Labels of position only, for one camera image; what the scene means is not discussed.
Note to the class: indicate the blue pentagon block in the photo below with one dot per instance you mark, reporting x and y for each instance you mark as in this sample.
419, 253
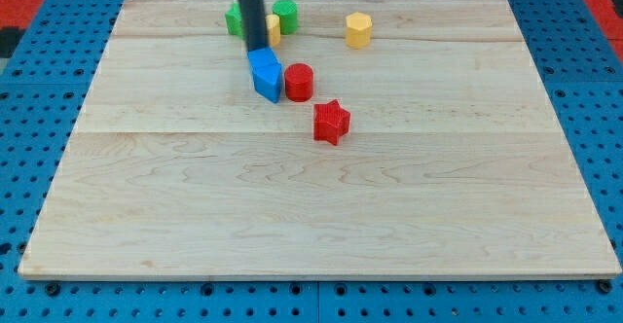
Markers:
267, 81

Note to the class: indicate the blue cube block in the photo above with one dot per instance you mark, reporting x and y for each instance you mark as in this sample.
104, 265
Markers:
261, 58

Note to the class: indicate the red cylinder block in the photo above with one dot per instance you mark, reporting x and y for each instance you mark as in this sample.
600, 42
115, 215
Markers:
298, 79

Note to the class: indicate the yellow hexagon block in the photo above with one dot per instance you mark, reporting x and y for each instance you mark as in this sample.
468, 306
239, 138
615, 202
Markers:
358, 30

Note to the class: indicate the yellow block behind rod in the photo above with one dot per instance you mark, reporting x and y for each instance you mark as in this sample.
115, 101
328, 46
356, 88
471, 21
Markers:
273, 29

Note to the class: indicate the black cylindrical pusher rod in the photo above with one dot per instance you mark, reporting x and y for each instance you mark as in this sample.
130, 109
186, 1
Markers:
254, 24

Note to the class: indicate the green block left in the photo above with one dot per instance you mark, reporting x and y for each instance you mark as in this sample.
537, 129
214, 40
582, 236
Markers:
234, 21

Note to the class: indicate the wooden board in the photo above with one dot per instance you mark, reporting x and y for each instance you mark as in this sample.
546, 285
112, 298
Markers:
455, 166

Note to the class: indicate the red star block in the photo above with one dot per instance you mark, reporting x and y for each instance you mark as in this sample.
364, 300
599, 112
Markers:
330, 122

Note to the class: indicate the green cylinder block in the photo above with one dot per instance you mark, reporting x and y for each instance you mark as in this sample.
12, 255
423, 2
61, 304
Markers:
287, 11

